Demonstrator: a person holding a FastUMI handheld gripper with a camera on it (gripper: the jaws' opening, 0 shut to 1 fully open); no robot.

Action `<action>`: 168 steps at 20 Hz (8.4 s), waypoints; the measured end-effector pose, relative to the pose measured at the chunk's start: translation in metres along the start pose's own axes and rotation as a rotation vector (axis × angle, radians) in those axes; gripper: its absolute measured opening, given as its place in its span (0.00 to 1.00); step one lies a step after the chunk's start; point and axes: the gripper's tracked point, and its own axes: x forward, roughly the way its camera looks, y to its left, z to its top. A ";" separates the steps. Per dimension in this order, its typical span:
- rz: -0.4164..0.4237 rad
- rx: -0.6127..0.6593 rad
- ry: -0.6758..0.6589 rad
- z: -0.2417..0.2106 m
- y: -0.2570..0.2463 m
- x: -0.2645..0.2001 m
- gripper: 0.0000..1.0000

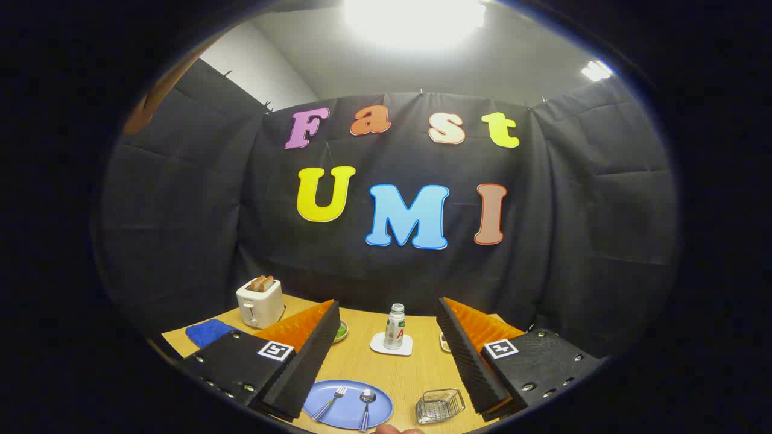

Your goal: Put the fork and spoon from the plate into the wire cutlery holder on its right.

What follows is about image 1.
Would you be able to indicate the large ceiling light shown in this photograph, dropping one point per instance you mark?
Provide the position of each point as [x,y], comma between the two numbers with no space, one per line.
[416,21]

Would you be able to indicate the oval plate of food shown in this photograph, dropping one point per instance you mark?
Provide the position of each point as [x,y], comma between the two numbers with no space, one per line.
[342,330]

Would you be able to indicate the white square coaster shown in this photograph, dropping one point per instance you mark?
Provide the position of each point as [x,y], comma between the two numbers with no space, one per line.
[379,347]

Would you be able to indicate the white toaster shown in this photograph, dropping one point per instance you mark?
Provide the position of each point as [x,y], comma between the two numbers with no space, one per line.
[259,304]

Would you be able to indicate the white divided snack tray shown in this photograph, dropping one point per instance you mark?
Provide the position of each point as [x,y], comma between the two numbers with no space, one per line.
[445,343]

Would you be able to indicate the white drink bottle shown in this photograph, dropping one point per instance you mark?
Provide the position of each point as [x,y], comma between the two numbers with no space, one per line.
[394,328]

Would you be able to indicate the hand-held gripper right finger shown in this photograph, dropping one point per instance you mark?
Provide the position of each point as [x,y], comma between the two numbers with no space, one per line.
[476,374]

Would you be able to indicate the brown toast slice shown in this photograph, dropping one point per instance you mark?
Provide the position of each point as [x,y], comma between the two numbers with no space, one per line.
[269,281]
[257,283]

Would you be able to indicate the small ceiling light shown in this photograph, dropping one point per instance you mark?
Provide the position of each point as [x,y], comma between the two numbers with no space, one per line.
[596,70]

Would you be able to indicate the blue round plate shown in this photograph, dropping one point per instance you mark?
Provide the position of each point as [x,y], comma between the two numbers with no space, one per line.
[347,413]

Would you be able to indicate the blue folded cloth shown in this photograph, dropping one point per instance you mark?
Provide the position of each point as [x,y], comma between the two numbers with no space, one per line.
[208,333]

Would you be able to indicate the brown wooden panel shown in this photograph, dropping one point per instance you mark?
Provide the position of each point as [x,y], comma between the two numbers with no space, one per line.
[142,117]

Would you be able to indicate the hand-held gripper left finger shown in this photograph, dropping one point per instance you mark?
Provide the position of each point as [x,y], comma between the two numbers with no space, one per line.
[307,374]

